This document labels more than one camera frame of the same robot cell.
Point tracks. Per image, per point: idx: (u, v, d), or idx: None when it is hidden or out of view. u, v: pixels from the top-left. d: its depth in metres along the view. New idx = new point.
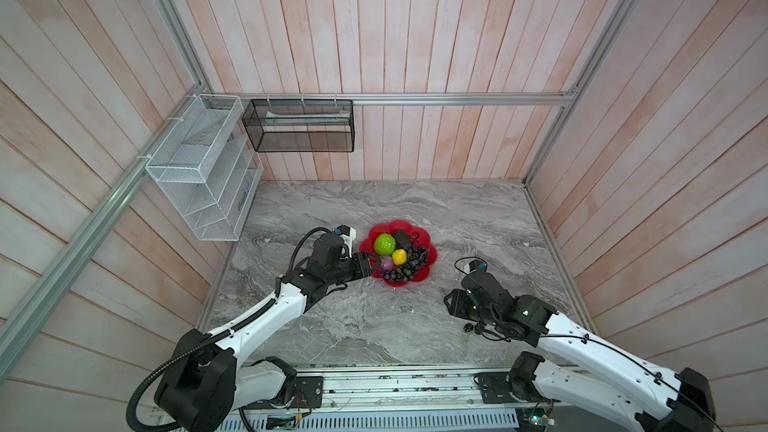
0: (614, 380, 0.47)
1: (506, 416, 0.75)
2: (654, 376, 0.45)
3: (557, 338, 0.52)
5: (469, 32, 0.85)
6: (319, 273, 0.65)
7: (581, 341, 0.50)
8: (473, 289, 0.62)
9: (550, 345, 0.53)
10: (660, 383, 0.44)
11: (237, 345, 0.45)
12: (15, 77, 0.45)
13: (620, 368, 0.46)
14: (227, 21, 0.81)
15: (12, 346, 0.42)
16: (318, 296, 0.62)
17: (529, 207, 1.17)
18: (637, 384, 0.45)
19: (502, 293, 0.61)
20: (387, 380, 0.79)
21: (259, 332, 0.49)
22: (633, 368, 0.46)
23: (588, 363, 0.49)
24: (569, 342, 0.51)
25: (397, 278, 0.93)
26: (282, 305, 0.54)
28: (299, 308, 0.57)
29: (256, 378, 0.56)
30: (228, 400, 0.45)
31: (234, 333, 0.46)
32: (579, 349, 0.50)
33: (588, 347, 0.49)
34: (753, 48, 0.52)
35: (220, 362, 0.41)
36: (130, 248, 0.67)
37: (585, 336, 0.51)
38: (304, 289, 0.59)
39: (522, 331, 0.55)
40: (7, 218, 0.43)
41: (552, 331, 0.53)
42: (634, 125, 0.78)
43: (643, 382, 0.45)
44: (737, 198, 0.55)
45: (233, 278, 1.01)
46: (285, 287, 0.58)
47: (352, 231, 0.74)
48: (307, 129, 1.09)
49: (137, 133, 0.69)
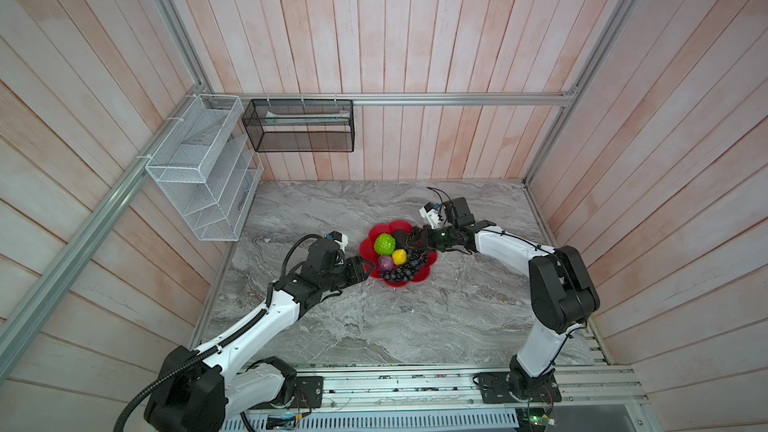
0: (512, 260, 0.60)
1: (506, 416, 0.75)
2: (536, 246, 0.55)
3: (486, 234, 0.67)
5: (469, 32, 0.85)
6: (311, 277, 0.64)
7: (499, 233, 0.66)
8: (446, 205, 0.80)
9: (483, 244, 0.68)
10: (539, 249, 0.56)
11: (226, 362, 0.44)
12: (15, 75, 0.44)
13: (510, 242, 0.61)
14: (228, 21, 0.80)
15: (12, 345, 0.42)
16: (313, 301, 0.61)
17: (529, 207, 1.17)
18: (523, 253, 0.57)
19: (469, 212, 0.78)
20: (387, 380, 0.79)
21: (249, 347, 0.48)
22: (524, 243, 0.59)
23: (500, 253, 0.63)
24: (493, 235, 0.66)
25: (397, 278, 0.93)
26: (274, 315, 0.53)
28: (292, 315, 0.56)
29: (251, 386, 0.56)
30: (219, 415, 0.44)
31: (222, 349, 0.45)
32: (492, 238, 0.65)
33: (503, 236, 0.64)
34: (753, 49, 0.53)
35: (206, 381, 0.40)
36: (130, 248, 0.67)
37: (502, 230, 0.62)
38: (298, 296, 0.57)
39: (467, 239, 0.72)
40: (7, 218, 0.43)
41: (487, 229, 0.69)
42: (634, 124, 0.78)
43: (528, 251, 0.56)
44: (738, 197, 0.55)
45: (233, 278, 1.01)
46: (277, 294, 0.57)
47: (344, 236, 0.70)
48: (307, 129, 1.09)
49: (138, 133, 0.70)
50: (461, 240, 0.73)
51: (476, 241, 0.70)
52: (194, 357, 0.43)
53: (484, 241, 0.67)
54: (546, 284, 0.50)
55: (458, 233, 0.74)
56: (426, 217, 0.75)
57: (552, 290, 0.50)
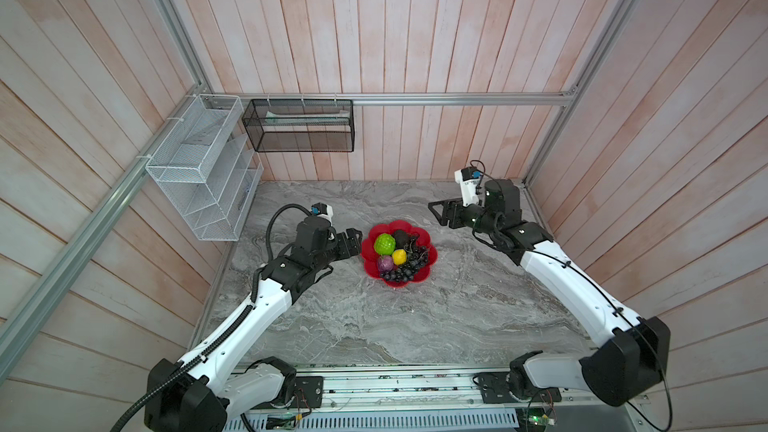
0: (572, 305, 0.49)
1: (506, 416, 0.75)
2: (614, 308, 0.45)
3: (537, 255, 0.53)
5: (469, 32, 0.85)
6: (301, 260, 0.59)
7: (561, 265, 0.51)
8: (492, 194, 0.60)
9: (532, 265, 0.54)
10: (617, 315, 0.44)
11: (213, 370, 0.41)
12: (16, 76, 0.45)
13: (582, 291, 0.48)
14: (228, 21, 0.80)
15: (13, 345, 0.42)
16: (305, 285, 0.56)
17: (529, 207, 1.17)
18: (592, 309, 0.45)
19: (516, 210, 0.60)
20: (387, 380, 0.79)
21: (238, 348, 0.45)
22: (596, 296, 0.47)
23: (557, 288, 0.51)
24: (549, 262, 0.52)
25: (397, 278, 0.93)
26: (263, 309, 0.49)
28: (283, 303, 0.52)
29: (251, 386, 0.55)
30: (218, 420, 0.44)
31: (207, 357, 0.42)
32: (555, 272, 0.51)
33: (565, 272, 0.50)
34: (753, 49, 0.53)
35: (195, 393, 0.38)
36: (130, 248, 0.67)
37: (567, 262, 0.52)
38: (285, 283, 0.53)
39: (511, 246, 0.57)
40: (8, 219, 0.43)
41: (539, 250, 0.54)
42: (634, 124, 0.78)
43: (600, 309, 0.45)
44: (737, 197, 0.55)
45: (233, 278, 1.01)
46: (265, 284, 0.52)
47: (329, 208, 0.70)
48: (307, 129, 1.09)
49: (138, 133, 0.70)
50: (502, 246, 0.58)
51: (525, 257, 0.55)
52: (180, 368, 0.41)
53: (536, 263, 0.53)
54: (626, 368, 0.41)
55: (499, 237, 0.59)
56: (462, 184, 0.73)
57: (628, 375, 0.42)
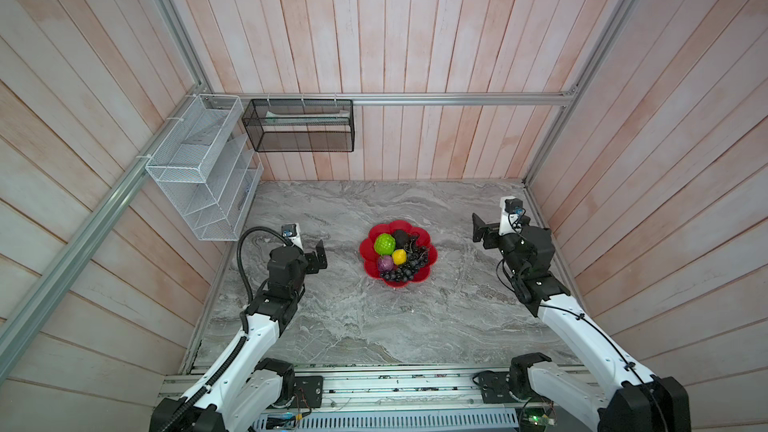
0: (587, 358, 0.49)
1: (506, 416, 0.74)
2: (625, 363, 0.45)
3: (552, 307, 0.55)
5: (469, 32, 0.85)
6: (283, 293, 0.63)
7: (575, 317, 0.53)
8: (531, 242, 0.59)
9: (547, 316, 0.57)
10: (629, 369, 0.44)
11: (219, 399, 0.43)
12: (17, 76, 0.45)
13: (595, 344, 0.48)
14: (228, 21, 0.80)
15: (13, 345, 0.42)
16: (290, 316, 0.61)
17: (529, 207, 1.17)
18: (604, 362, 0.46)
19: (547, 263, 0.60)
20: (387, 380, 0.79)
21: (237, 377, 0.47)
22: (609, 350, 0.47)
23: (572, 339, 0.52)
24: (563, 314, 0.54)
25: (397, 278, 0.93)
26: (256, 338, 0.52)
28: (273, 334, 0.56)
29: (249, 405, 0.54)
30: None
31: (211, 387, 0.44)
32: (568, 324, 0.52)
33: (578, 323, 0.52)
34: (753, 49, 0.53)
35: (206, 422, 0.40)
36: (130, 248, 0.67)
37: (581, 314, 0.53)
38: (273, 315, 0.57)
39: (527, 298, 0.60)
40: (8, 218, 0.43)
41: (553, 302, 0.56)
42: (634, 124, 0.78)
43: (610, 362, 0.46)
44: (737, 197, 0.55)
45: (233, 278, 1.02)
46: (252, 319, 0.56)
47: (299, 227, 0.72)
48: (307, 129, 1.09)
49: (138, 133, 0.70)
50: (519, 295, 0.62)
51: (540, 308, 0.58)
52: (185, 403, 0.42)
53: (551, 314, 0.56)
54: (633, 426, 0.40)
55: (518, 288, 0.62)
56: (503, 215, 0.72)
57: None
